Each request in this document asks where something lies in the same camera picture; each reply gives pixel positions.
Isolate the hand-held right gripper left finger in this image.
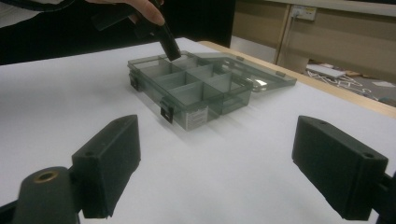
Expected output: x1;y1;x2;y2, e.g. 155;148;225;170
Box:
71;114;142;219

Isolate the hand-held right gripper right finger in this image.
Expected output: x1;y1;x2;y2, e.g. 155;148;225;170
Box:
291;115;389;221

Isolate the grey transparent compartment box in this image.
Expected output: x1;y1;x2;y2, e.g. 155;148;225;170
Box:
126;49;298;132

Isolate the black curtain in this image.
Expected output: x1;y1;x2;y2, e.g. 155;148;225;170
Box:
0;0;236;66

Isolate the white paper sheet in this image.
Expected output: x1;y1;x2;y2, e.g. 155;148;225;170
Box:
372;80;396;89

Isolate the white flat board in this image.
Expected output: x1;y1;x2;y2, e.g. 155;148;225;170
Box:
305;63;347;79

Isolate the white table sheet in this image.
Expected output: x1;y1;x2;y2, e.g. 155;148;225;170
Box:
0;36;396;224

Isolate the wooden shelf unit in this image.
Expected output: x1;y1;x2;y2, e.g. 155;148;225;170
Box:
232;0;396;84

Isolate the white wall socket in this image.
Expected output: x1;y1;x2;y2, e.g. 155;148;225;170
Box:
289;4;318;22

